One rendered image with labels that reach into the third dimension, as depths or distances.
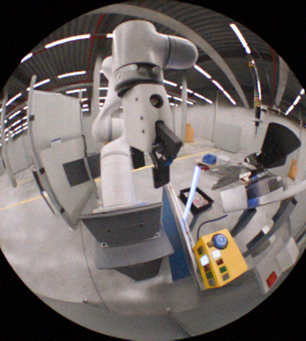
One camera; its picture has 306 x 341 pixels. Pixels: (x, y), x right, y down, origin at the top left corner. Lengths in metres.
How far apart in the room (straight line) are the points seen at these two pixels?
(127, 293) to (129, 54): 1.49
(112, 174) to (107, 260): 0.32
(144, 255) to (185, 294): 1.04
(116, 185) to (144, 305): 1.27
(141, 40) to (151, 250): 0.55
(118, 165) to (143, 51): 0.30
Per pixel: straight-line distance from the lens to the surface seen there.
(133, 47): 0.18
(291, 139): 0.57
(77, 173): 1.73
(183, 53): 0.21
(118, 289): 1.39
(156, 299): 1.35
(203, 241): 0.32
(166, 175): 0.16
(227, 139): 7.99
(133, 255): 0.43
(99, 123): 0.46
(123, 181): 0.32
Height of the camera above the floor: 1.34
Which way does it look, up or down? 26 degrees down
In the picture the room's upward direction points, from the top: straight up
